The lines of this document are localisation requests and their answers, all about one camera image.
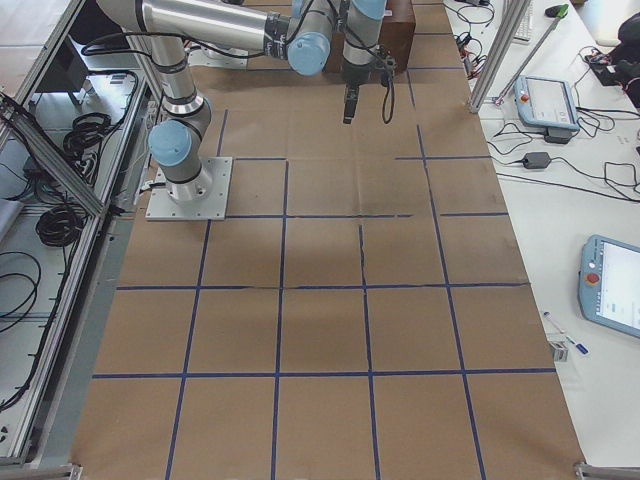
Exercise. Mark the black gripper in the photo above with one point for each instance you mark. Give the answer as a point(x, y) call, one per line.
point(354, 75)

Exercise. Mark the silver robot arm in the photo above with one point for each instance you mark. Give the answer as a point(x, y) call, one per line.
point(175, 36)

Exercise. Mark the dark wooden drawer cabinet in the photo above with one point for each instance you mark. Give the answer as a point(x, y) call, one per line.
point(396, 35)

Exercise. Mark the black power adapter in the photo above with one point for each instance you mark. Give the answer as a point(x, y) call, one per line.
point(536, 160)

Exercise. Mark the blue teach pendant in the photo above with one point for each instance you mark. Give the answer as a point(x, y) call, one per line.
point(608, 286)
point(544, 102)

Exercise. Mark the white pen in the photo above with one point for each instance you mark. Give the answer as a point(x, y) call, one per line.
point(578, 345)

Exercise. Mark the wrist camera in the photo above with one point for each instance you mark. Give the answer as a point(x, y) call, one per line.
point(386, 65)

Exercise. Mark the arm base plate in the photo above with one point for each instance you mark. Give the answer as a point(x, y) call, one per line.
point(219, 57)
point(204, 198)

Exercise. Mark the aluminium frame post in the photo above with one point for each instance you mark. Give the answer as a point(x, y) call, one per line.
point(511, 19)

